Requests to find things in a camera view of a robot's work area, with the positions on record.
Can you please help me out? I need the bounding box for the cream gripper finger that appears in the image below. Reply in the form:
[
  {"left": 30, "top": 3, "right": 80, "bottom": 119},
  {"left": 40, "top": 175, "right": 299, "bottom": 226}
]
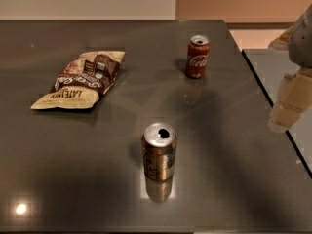
[{"left": 268, "top": 67, "right": 312, "bottom": 133}]

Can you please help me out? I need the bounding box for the red coke can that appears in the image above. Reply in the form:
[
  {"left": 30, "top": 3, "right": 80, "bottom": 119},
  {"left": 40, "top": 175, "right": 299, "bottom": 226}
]
[{"left": 185, "top": 35, "right": 211, "bottom": 79}]

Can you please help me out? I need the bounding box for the brown soda can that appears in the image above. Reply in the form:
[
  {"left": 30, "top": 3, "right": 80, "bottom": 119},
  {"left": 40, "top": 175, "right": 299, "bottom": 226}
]
[{"left": 141, "top": 122, "right": 177, "bottom": 181}]

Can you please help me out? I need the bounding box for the brown chip bag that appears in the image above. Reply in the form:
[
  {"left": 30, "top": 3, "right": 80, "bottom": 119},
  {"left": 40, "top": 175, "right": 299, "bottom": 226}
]
[{"left": 31, "top": 51, "right": 125, "bottom": 110}]

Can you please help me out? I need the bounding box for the grey side table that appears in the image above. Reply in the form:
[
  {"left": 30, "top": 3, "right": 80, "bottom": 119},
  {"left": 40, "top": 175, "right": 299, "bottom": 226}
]
[{"left": 242, "top": 49, "right": 312, "bottom": 178}]

